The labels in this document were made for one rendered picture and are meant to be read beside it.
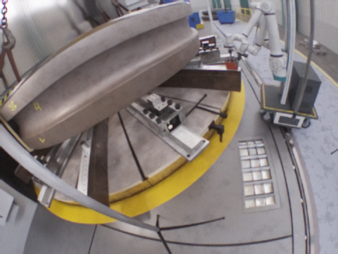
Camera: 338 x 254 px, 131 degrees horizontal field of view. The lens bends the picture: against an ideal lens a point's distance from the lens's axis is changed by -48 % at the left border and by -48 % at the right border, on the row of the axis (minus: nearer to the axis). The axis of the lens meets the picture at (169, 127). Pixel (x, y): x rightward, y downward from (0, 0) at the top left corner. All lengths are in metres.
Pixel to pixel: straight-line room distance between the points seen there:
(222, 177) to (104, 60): 1.86
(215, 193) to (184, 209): 0.39
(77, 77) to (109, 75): 0.36
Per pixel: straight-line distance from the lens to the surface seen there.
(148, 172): 1.67
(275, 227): 1.79
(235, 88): 2.41
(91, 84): 1.70
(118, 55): 1.69
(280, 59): 1.69
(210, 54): 3.28
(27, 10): 4.37
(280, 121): 2.32
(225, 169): 1.86
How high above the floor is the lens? 1.66
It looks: 43 degrees down
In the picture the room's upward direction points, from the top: 21 degrees counter-clockwise
